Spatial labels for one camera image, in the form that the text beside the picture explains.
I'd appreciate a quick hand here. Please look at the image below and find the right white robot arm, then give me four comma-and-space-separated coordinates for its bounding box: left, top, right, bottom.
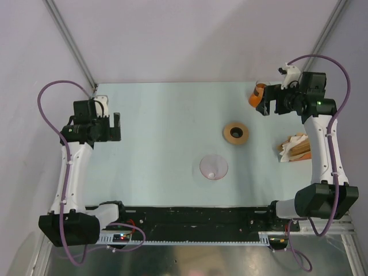
256, 67, 359, 231

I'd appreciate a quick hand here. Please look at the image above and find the left aluminium frame post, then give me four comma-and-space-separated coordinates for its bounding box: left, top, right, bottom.
43, 0, 98, 91

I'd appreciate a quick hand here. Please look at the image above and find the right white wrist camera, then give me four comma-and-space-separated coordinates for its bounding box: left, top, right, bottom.
278, 63, 301, 90

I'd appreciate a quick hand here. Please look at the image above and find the orange glass carafe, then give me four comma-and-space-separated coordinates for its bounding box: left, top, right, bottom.
248, 80, 270, 108

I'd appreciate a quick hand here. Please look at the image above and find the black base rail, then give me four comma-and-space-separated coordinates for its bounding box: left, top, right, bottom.
101, 206, 288, 242

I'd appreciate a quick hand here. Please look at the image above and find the aluminium frame post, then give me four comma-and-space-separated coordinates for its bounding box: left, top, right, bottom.
43, 0, 98, 91
311, 0, 351, 55

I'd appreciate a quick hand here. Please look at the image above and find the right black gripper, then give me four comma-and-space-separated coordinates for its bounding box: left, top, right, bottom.
256, 82, 305, 116

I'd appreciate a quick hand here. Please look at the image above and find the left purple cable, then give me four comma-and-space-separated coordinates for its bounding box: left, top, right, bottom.
37, 80, 147, 265

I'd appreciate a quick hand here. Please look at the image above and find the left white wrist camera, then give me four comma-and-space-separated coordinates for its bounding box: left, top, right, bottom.
93, 95, 109, 118

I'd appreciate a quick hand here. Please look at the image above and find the clear glass dripper cone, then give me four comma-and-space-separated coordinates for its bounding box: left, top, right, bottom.
200, 154, 228, 181

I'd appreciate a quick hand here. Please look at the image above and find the white slotted cable duct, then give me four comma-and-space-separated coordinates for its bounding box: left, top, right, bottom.
96, 232, 288, 246

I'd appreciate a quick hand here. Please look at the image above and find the right aluminium frame post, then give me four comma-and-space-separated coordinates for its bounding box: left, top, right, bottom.
311, 0, 351, 55

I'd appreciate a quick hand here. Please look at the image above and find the stack of paper filters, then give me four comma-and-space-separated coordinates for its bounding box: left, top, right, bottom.
277, 133, 311, 163

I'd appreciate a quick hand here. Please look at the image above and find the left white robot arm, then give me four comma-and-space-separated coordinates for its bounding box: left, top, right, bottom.
39, 95, 128, 247

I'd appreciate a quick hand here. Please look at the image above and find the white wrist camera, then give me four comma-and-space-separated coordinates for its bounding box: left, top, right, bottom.
93, 95, 109, 118
278, 63, 301, 90

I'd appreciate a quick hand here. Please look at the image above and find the wooden dripper ring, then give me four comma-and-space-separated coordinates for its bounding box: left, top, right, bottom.
223, 121, 250, 146

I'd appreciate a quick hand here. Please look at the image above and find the orange filter holder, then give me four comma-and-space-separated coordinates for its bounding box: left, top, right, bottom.
289, 151, 312, 162

